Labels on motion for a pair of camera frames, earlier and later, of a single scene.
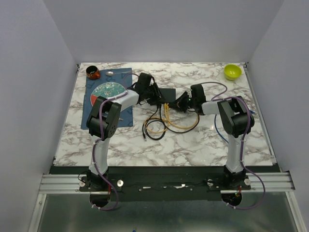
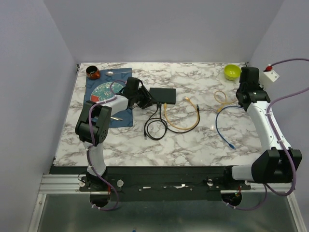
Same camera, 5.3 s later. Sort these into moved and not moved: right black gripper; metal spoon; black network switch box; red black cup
Moved: right black gripper
Not moved: red black cup; black network switch box; metal spoon
